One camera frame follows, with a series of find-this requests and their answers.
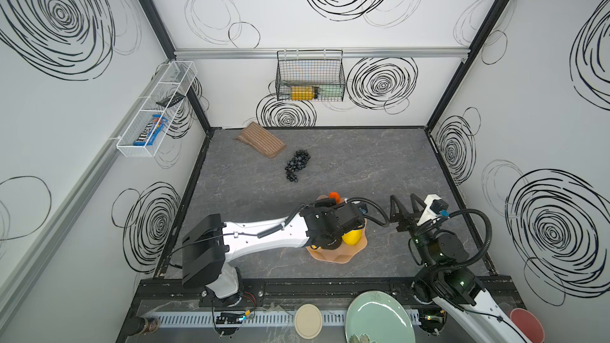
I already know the blue candy packet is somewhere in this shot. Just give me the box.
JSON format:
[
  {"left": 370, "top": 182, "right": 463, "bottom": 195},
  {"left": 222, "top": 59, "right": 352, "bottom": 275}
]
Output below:
[{"left": 133, "top": 114, "right": 167, "bottom": 147}]

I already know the white cable duct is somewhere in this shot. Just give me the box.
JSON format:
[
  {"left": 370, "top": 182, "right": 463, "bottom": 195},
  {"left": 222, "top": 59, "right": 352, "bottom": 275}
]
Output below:
[{"left": 151, "top": 308, "right": 423, "bottom": 330}]

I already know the white wire wall shelf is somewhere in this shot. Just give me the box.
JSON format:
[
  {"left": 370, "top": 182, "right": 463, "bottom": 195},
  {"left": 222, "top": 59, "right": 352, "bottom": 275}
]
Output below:
[{"left": 116, "top": 60, "right": 197, "bottom": 158}]

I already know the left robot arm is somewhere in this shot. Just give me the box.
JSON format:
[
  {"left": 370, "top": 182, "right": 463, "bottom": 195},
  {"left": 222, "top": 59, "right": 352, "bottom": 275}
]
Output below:
[{"left": 180, "top": 198, "right": 368, "bottom": 299}]

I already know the black remote control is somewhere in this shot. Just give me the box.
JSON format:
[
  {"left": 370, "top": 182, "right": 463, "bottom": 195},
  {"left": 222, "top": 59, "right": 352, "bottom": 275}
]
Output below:
[{"left": 156, "top": 93, "right": 185, "bottom": 109}]

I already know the pink wavy fruit bowl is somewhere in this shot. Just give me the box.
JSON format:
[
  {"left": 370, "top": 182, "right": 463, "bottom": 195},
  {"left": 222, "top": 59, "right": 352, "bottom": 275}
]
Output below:
[{"left": 307, "top": 195, "right": 367, "bottom": 264}]

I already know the large yellow fake lemon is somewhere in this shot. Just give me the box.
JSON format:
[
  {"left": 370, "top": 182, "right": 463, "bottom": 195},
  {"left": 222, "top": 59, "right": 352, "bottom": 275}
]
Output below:
[{"left": 342, "top": 229, "right": 364, "bottom": 246}]

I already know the black fake grape bunch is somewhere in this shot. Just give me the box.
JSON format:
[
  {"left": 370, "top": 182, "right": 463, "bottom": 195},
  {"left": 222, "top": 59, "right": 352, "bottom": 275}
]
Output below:
[{"left": 284, "top": 149, "right": 311, "bottom": 183}]

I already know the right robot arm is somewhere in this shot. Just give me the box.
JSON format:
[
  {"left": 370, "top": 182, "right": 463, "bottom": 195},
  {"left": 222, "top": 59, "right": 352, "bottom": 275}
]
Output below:
[{"left": 389, "top": 194, "right": 530, "bottom": 342}]

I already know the pink cup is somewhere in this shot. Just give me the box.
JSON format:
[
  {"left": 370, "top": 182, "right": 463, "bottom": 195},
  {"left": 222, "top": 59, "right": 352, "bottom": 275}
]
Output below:
[{"left": 509, "top": 308, "right": 546, "bottom": 343}]

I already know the dark jar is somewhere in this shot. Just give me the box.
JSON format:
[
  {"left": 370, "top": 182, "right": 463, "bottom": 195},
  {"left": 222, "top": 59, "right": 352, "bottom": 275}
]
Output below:
[{"left": 122, "top": 316, "right": 160, "bottom": 336}]

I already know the beige round lid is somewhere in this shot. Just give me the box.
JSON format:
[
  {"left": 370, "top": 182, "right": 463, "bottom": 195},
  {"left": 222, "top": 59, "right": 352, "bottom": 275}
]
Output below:
[{"left": 294, "top": 303, "right": 323, "bottom": 340}]

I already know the brown folded cloth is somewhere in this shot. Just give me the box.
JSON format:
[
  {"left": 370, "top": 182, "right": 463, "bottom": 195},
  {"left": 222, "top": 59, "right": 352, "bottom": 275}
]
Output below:
[{"left": 236, "top": 122, "right": 286, "bottom": 159}]

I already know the black wire wall basket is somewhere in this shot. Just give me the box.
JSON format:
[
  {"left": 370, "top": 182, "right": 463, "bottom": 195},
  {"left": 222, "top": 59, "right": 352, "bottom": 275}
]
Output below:
[{"left": 275, "top": 49, "right": 346, "bottom": 101}]

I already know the green plate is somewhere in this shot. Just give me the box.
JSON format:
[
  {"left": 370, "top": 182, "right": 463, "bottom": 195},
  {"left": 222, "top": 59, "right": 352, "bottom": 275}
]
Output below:
[{"left": 345, "top": 291, "right": 416, "bottom": 343}]

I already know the green item in basket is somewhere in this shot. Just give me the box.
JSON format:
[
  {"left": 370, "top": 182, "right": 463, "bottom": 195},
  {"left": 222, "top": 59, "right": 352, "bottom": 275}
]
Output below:
[{"left": 318, "top": 84, "right": 345, "bottom": 102}]

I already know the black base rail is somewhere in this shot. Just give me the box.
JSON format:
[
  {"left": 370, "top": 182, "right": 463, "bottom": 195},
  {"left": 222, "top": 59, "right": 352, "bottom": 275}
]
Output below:
[{"left": 135, "top": 275, "right": 520, "bottom": 311}]

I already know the yellow bottle in basket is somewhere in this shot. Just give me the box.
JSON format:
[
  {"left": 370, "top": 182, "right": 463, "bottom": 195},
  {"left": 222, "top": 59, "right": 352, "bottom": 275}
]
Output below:
[{"left": 290, "top": 86, "right": 319, "bottom": 101}]

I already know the orange fake tangerine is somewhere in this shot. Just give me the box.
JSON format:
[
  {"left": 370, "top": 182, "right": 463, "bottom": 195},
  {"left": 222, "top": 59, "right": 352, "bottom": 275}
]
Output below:
[{"left": 328, "top": 192, "right": 341, "bottom": 203}]

